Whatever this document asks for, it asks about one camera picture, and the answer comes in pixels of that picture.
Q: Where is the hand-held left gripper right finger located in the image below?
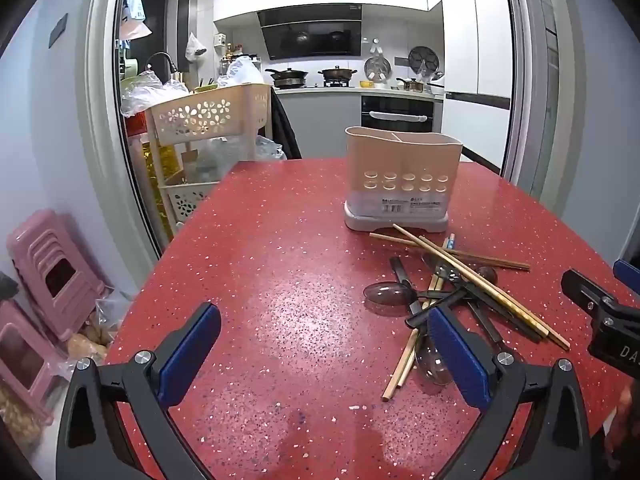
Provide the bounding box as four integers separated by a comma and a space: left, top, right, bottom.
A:
427, 306, 601, 480

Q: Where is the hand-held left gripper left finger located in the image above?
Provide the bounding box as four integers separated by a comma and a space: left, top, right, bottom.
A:
54, 302, 222, 480

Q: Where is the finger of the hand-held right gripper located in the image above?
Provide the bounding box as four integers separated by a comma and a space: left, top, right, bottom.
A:
561, 269, 621, 322
613, 258, 640, 283

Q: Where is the light wooden chopstick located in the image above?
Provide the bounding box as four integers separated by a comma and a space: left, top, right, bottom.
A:
392, 223, 572, 351
419, 236, 552, 338

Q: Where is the beige plastic utensil holder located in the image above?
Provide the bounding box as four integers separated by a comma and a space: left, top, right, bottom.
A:
343, 126, 463, 234

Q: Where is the person's right hand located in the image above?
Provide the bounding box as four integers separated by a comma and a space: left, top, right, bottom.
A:
603, 381, 640, 466

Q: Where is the pink plastic stool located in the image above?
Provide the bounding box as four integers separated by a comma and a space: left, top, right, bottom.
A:
0, 299, 70, 427
6, 209, 108, 343

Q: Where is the yellow package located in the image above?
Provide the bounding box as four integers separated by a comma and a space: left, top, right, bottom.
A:
142, 139, 172, 222

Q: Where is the black hanging cloth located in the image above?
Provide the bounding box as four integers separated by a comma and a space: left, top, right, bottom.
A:
270, 87, 304, 161

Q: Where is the beige plastic trolley rack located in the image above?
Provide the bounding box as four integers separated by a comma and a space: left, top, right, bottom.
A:
145, 82, 275, 226

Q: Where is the black built-in oven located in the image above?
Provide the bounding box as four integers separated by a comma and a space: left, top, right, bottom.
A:
360, 94, 437, 134

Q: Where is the white refrigerator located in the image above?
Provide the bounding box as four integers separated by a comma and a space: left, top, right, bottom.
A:
425, 0, 514, 171

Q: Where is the grey lower cabinet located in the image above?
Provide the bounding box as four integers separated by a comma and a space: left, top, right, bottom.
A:
272, 91, 363, 161

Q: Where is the crumpled clear plastic bag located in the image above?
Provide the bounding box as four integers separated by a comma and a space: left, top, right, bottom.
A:
120, 70, 192, 119

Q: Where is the round dark pan rack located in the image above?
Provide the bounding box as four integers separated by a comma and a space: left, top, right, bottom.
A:
407, 45, 441, 74

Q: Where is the black wok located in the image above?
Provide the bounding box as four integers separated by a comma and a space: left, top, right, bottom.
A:
265, 67, 310, 89
318, 64, 359, 86

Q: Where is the black kitchen faucet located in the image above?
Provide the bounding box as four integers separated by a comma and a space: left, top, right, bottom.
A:
144, 52, 179, 79

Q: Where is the round metal steamer rack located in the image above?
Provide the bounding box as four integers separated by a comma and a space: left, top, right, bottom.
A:
363, 54, 392, 84

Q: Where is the hanging white plastic bag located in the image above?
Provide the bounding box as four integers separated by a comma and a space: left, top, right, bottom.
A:
185, 32, 207, 64

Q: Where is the black range hood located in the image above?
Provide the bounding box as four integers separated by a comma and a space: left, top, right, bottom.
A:
257, 3, 364, 61

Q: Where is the blue and white bag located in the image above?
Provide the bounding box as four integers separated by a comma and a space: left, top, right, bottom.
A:
117, 0, 154, 41

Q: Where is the grey sliding door frame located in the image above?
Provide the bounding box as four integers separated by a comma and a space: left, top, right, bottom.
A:
500, 0, 562, 196
82, 0, 168, 262

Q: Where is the dark wall switch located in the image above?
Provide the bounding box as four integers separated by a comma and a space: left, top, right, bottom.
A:
49, 14, 69, 47

